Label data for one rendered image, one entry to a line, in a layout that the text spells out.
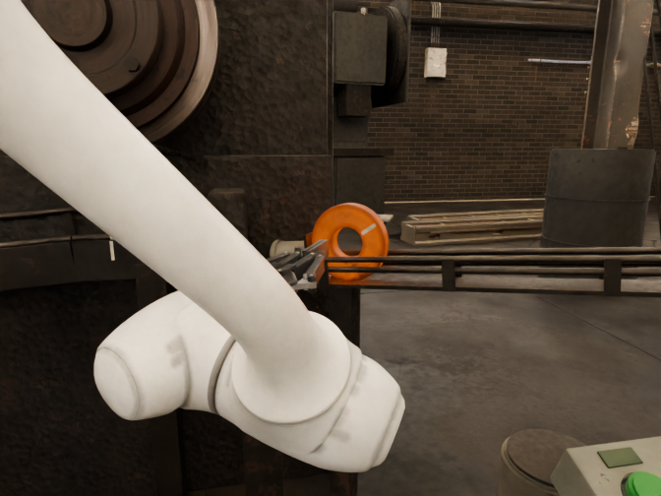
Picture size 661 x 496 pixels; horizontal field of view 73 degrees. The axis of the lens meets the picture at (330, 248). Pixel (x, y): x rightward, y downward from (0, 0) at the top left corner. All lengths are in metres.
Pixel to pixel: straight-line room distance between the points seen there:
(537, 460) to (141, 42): 0.88
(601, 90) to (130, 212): 4.85
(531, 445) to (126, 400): 0.48
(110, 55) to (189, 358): 0.63
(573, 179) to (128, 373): 2.92
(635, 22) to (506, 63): 3.70
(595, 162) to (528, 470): 2.61
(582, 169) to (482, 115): 5.05
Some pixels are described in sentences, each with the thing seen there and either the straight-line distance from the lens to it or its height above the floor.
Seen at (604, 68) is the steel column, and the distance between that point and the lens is 5.03.
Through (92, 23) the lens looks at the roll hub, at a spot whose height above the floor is 1.09.
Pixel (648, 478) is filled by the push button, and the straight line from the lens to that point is 0.51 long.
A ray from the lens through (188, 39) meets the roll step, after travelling 0.98.
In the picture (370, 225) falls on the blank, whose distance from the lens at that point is 0.86.
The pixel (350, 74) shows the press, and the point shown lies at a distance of 5.20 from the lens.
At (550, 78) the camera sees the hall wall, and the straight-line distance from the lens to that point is 8.72.
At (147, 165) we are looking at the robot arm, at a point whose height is 0.88.
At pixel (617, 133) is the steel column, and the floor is 1.01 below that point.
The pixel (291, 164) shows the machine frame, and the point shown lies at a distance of 1.08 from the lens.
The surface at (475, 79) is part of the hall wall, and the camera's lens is 8.03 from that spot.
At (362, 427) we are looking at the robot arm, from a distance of 0.39.
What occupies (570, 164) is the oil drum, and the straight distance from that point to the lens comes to 3.15.
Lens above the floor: 0.89
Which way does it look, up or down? 13 degrees down
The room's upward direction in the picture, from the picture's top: straight up
